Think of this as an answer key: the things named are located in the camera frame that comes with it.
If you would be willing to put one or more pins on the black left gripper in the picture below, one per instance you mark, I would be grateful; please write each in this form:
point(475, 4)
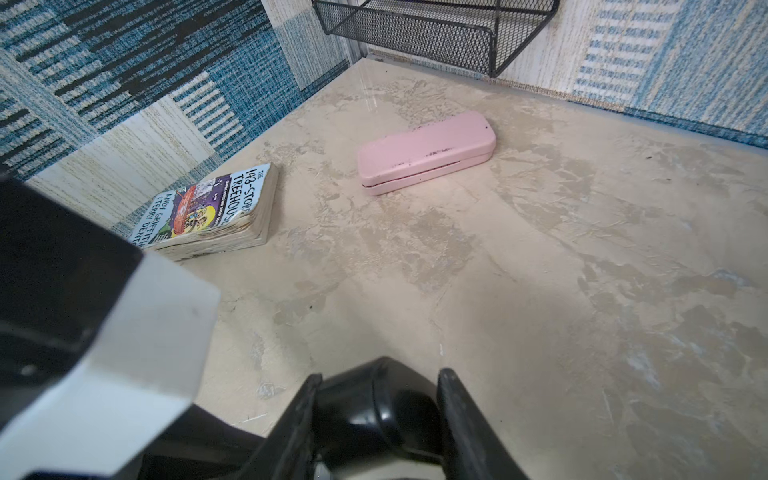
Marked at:
point(198, 445)

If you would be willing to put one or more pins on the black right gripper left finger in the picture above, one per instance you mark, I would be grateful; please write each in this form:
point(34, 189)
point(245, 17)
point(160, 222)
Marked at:
point(288, 451)

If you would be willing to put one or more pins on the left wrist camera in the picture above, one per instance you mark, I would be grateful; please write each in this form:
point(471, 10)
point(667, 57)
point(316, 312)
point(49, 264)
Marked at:
point(102, 344)

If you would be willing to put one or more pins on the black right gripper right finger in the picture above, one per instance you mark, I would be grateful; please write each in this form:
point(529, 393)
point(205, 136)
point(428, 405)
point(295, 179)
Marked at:
point(471, 449)

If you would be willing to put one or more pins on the black mesh shelf rack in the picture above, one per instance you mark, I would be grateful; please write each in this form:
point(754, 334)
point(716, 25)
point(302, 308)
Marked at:
point(479, 36)

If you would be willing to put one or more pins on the black stapler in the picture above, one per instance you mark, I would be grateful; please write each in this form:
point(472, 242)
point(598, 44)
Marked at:
point(377, 413)

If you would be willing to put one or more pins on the pink pencil case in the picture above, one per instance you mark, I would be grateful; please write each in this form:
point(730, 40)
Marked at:
point(429, 151)

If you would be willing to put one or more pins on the colourful paperback book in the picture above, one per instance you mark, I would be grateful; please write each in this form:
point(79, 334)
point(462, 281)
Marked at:
point(227, 213)

